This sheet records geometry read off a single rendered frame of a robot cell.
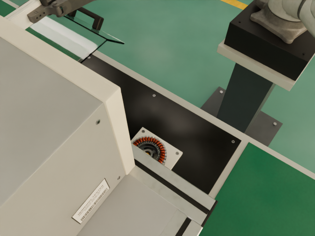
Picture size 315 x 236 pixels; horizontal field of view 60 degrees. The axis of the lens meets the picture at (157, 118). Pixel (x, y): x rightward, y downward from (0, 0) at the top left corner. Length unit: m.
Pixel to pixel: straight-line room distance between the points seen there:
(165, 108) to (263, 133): 1.03
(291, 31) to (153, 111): 0.56
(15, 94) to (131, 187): 0.23
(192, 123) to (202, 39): 1.45
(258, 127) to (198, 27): 0.99
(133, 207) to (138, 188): 0.03
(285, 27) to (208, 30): 1.32
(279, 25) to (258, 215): 0.64
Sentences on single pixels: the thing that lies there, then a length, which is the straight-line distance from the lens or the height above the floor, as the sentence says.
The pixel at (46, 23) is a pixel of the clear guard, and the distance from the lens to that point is 0.77.
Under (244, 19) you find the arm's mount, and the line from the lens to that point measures 1.12.
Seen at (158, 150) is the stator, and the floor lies 0.82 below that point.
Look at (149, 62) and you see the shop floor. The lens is 2.07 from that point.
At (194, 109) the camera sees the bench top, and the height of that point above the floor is 0.75.
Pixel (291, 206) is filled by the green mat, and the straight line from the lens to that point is 0.88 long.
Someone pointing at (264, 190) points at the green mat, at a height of 0.75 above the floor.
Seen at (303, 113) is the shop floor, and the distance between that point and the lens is 2.04.
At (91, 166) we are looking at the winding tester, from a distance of 0.32.
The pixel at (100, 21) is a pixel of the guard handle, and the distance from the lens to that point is 0.76.
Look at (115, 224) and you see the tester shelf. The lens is 0.42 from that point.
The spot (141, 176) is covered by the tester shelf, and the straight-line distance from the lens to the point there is 0.44.
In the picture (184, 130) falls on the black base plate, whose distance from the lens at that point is 0.86.
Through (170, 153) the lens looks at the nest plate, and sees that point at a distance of 0.81.
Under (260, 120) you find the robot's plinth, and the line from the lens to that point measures 1.88.
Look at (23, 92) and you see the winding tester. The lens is 0.29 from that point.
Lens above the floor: 1.53
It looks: 59 degrees down
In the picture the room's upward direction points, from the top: straight up
